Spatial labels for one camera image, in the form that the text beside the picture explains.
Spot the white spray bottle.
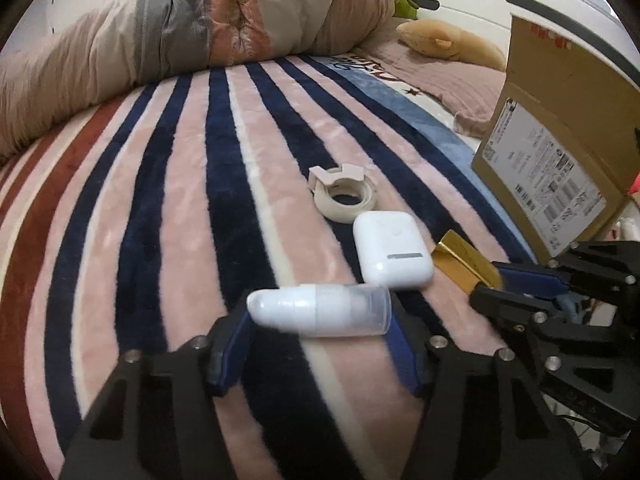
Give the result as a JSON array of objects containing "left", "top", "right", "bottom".
[{"left": 246, "top": 284, "right": 392, "bottom": 338}]

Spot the gold foil packet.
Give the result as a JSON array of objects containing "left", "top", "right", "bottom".
[{"left": 432, "top": 230, "right": 503, "bottom": 295}]

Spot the brown cardboard box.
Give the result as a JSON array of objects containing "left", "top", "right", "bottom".
[{"left": 472, "top": 16, "right": 639, "bottom": 261}]

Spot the white earbud case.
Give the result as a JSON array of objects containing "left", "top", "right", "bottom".
[{"left": 352, "top": 210, "right": 434, "bottom": 290}]

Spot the striped fleece blanket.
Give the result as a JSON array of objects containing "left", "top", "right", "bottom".
[{"left": 1, "top": 58, "right": 534, "bottom": 479}]

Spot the pink ribbed pillow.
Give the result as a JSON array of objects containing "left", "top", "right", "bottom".
[{"left": 354, "top": 41, "right": 506, "bottom": 139}]

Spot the beige tape roll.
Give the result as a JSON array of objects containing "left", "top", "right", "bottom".
[{"left": 308, "top": 164, "right": 378, "bottom": 224}]

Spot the tan plush toy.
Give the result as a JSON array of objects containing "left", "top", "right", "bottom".
[{"left": 396, "top": 18, "right": 506, "bottom": 72}]

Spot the white bed headboard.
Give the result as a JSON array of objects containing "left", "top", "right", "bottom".
[{"left": 411, "top": 0, "right": 639, "bottom": 84}]

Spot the rolled pink grey quilt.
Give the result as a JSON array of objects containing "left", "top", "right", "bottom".
[{"left": 1, "top": 0, "right": 399, "bottom": 158}]

